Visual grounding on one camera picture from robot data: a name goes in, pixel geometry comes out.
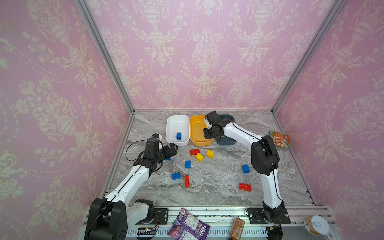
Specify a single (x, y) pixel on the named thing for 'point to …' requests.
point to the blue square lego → (168, 159)
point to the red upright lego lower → (187, 181)
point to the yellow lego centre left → (199, 157)
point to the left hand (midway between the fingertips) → (172, 149)
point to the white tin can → (316, 225)
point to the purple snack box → (187, 227)
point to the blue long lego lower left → (175, 176)
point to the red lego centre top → (194, 152)
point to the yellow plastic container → (197, 124)
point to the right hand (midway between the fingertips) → (207, 133)
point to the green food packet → (280, 139)
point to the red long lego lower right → (244, 187)
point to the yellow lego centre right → (210, 153)
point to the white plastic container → (178, 123)
